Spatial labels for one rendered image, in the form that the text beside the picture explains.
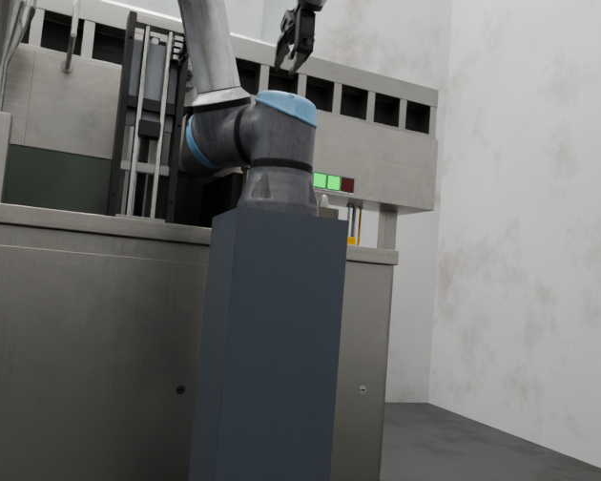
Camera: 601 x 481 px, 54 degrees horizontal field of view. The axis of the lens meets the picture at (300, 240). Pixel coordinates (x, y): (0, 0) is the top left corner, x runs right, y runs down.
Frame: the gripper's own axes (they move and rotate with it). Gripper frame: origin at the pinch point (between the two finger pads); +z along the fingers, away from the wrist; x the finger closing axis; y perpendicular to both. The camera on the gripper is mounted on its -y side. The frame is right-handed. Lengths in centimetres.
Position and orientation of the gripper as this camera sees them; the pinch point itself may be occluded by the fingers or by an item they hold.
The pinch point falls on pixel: (284, 71)
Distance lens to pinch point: 169.0
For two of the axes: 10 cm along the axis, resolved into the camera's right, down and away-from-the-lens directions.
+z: -3.7, 6.7, 6.4
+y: -2.1, -7.4, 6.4
